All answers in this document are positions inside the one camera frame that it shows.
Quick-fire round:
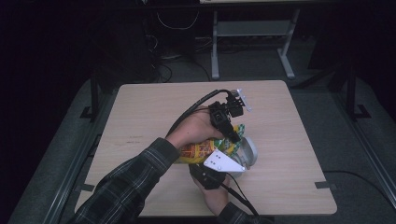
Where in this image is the hand-held gripper black cable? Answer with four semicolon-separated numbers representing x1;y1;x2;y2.
222;172;261;217
166;89;233;138

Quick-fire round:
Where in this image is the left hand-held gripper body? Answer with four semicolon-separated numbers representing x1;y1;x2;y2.
208;88;253;133

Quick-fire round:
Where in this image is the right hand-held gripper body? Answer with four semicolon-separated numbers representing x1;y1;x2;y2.
189;147;247;190

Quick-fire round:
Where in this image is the black floor cable loop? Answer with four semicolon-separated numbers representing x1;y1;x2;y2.
150;62;174;84

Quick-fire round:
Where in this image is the person's right hand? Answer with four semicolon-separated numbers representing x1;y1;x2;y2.
193;181;232;217

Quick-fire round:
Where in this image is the left hand-held gripper black cable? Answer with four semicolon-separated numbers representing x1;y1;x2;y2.
166;89;233;138

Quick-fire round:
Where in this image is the right hand-held gripper black cable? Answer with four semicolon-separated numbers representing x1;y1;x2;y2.
222;172;261;217

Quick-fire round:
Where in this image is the yellow snack bag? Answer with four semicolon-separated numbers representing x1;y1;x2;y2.
177;124;246;165

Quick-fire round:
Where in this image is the black metal stand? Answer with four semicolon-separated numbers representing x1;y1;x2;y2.
345;64;372;121
79;69;101;121

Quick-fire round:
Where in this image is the white cup with handle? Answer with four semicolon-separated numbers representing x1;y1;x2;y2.
232;136;259;179

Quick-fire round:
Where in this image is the white hanging cable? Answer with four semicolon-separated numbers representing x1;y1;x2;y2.
156;10;200;32

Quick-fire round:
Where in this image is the white metal desk frame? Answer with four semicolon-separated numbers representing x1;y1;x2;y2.
199;0;332;80

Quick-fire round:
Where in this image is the grey metal frame rail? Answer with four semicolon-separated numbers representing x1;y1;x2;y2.
43;90;121;224
330;90;396;207

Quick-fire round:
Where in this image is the person's left hand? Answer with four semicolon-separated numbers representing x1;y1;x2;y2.
165;108;224;150

